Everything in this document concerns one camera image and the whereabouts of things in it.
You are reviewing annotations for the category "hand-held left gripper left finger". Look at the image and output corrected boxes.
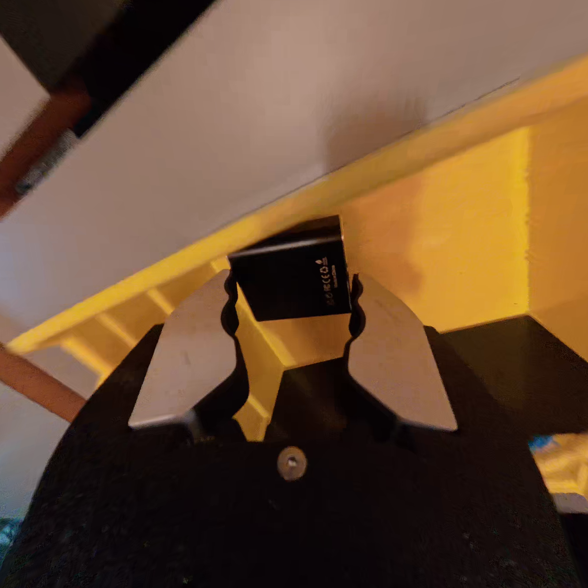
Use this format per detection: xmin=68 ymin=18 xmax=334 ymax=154
xmin=128 ymin=270 xmax=251 ymax=443

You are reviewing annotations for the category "yellow divided storage bin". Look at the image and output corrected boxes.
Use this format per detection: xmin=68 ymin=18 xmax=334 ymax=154
xmin=7 ymin=55 xmax=588 ymax=506

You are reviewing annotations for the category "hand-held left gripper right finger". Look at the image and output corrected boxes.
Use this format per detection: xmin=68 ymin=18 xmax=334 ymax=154
xmin=342 ymin=273 xmax=458 ymax=448

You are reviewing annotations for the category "grey desk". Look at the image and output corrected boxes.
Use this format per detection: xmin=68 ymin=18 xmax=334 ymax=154
xmin=0 ymin=0 xmax=588 ymax=517

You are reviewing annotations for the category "black network splitter box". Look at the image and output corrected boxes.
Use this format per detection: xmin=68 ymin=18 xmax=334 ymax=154
xmin=227 ymin=215 xmax=353 ymax=322

